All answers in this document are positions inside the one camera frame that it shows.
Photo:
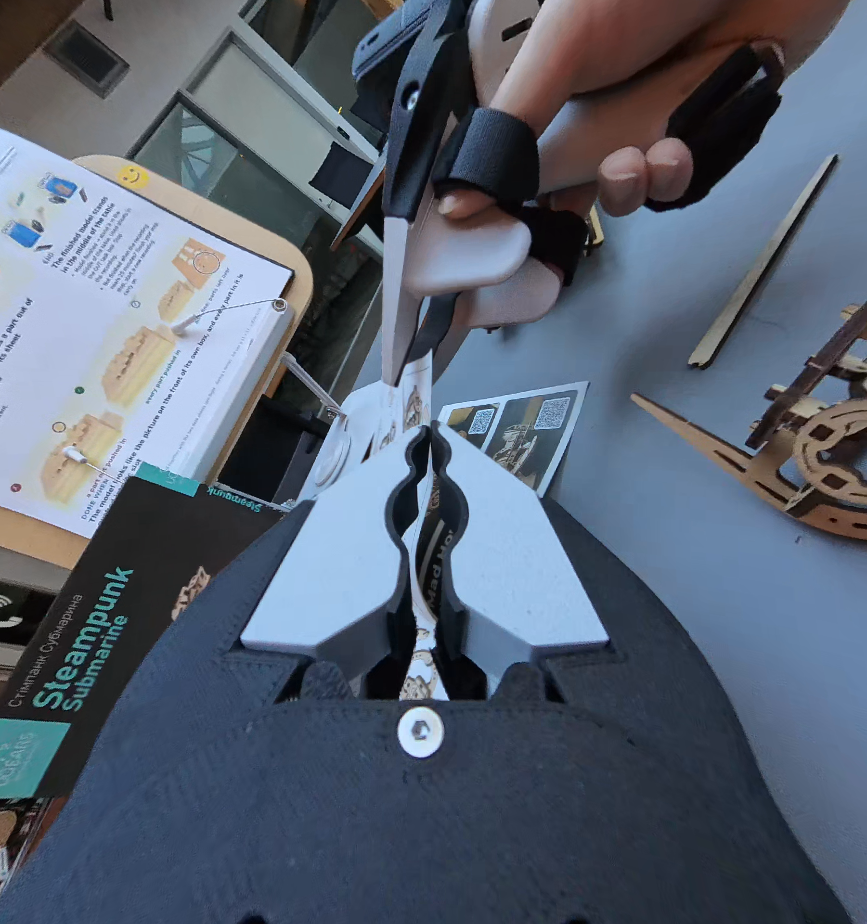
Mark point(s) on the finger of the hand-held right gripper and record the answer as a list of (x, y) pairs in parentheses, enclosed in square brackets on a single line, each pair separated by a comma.
[(397, 289), (440, 325)]

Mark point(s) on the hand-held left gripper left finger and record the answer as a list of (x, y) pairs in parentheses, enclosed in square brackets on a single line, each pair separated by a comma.
[(332, 563)]

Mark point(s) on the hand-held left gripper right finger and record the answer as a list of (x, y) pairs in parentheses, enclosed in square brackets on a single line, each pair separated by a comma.
[(527, 570)]

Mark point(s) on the black model kit box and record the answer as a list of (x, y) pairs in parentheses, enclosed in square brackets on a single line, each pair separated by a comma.
[(115, 613)]

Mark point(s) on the partly built wooden model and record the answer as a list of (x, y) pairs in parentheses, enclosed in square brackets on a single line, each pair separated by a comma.
[(823, 440)]

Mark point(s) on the person's right hand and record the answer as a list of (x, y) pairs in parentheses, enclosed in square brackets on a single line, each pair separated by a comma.
[(657, 58)]

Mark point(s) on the wooden display board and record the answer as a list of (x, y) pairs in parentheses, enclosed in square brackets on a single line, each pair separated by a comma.
[(300, 267)]

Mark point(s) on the white round plastic base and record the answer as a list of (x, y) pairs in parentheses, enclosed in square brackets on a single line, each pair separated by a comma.
[(336, 455)]

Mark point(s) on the metal support rod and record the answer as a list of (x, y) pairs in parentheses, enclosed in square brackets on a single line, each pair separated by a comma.
[(310, 382)]

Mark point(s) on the metal framed glass window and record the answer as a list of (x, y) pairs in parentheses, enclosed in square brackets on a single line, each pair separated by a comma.
[(260, 123)]

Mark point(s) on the yellow smiley sticker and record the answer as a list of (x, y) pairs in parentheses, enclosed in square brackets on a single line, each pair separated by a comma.
[(133, 177)]

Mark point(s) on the laminated instruction sheet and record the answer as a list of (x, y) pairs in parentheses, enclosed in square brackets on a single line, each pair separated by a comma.
[(101, 303)]

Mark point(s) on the long wooden strip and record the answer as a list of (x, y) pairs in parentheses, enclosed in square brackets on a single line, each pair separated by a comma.
[(765, 260)]

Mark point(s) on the black sign white icon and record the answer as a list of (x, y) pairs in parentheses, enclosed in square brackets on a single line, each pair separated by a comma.
[(0, 613)]

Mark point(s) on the wall vent grille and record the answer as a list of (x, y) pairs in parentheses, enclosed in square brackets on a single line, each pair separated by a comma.
[(86, 58)]

